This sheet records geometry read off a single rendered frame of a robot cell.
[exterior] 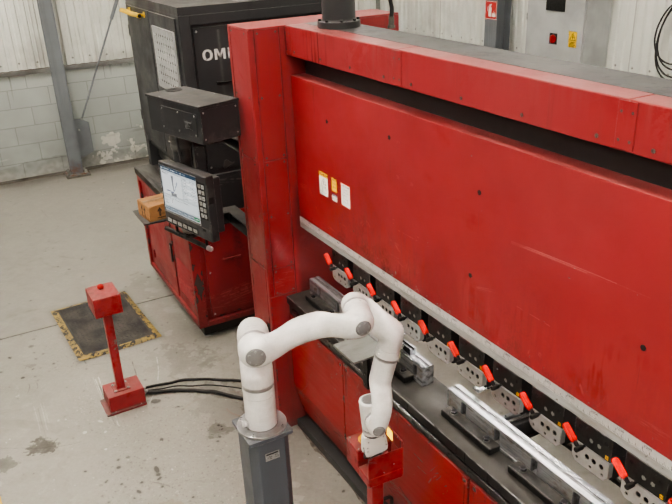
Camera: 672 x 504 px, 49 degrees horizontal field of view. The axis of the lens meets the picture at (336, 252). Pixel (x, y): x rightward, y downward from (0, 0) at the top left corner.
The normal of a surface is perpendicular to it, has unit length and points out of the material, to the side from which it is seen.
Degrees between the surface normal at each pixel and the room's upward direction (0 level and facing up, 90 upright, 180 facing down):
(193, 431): 0
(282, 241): 90
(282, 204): 90
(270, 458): 90
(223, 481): 0
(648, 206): 90
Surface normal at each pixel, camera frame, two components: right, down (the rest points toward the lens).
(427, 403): -0.04, -0.91
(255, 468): -0.29, 0.40
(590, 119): -0.87, 0.23
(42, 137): 0.47, 0.35
